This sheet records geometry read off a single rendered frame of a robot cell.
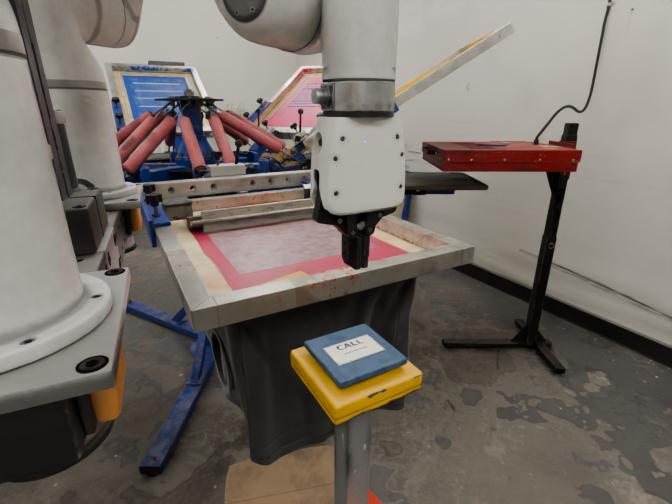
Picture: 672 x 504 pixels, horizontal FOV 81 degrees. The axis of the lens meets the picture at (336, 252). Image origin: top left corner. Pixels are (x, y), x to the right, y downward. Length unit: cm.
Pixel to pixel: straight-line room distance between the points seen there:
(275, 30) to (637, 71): 233
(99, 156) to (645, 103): 240
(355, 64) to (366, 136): 7
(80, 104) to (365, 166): 43
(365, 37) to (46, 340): 34
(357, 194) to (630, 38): 234
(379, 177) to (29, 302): 31
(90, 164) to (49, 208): 41
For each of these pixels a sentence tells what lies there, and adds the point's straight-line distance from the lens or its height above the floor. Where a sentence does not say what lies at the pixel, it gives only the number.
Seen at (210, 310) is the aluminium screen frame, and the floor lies 98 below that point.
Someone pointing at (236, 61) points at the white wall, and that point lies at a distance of 552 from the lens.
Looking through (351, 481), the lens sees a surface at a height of 76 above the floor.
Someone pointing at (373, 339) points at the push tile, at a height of 97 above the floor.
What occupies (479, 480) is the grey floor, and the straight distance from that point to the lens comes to 172.
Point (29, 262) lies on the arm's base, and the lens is 27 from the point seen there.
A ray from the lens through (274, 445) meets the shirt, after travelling 97.
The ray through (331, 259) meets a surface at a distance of 86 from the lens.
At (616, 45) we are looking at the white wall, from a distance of 268.
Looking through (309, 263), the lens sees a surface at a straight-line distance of 84.
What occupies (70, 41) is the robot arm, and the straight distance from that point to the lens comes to 69.
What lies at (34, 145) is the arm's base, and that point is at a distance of 28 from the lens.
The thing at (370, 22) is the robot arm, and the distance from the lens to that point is 41.
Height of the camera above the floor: 127
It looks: 20 degrees down
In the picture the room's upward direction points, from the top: straight up
